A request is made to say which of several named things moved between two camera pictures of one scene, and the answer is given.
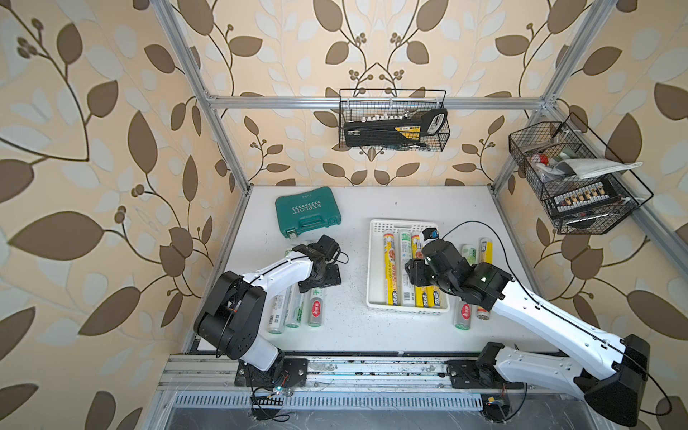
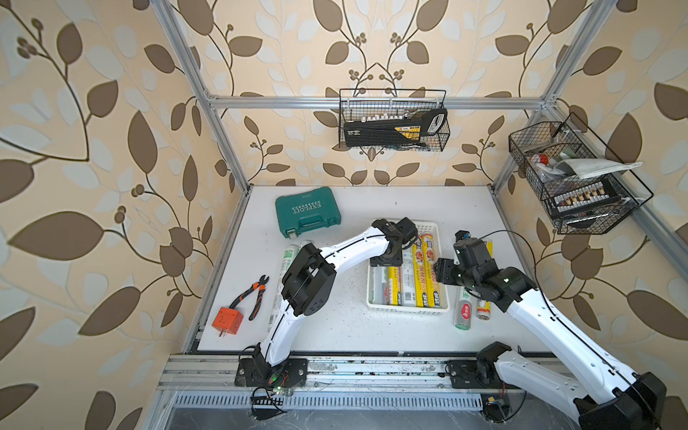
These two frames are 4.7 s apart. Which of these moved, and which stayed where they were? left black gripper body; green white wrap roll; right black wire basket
Moved: left black gripper body
Stayed: right black wire basket; green white wrap roll
